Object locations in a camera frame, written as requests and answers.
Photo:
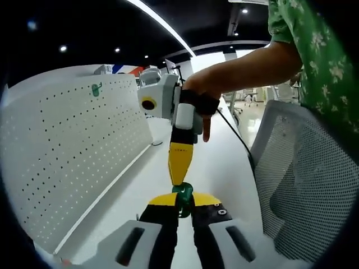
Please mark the person in green shirt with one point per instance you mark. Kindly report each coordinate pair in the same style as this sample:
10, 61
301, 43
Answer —
322, 56

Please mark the grey mesh office chair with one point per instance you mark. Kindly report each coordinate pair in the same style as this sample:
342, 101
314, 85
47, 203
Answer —
308, 182

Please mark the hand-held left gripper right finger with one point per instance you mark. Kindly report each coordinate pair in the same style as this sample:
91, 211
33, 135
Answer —
213, 241

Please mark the white perforated mounting plate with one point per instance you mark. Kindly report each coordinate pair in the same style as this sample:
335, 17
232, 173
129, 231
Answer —
70, 154

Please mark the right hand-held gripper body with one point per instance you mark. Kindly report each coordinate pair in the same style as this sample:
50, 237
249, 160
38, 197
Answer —
162, 95

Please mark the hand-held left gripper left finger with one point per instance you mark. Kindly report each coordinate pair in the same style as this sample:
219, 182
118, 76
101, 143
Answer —
160, 238

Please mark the green hook assembly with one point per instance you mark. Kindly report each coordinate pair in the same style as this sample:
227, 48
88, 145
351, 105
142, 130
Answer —
182, 193
96, 90

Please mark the person's right hand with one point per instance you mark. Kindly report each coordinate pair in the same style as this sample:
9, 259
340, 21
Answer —
204, 84

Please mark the long ceiling light strip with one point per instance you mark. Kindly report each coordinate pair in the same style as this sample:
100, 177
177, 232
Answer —
165, 23

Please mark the black monitor stand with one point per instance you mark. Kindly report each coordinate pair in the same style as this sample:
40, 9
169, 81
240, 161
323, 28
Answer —
171, 65

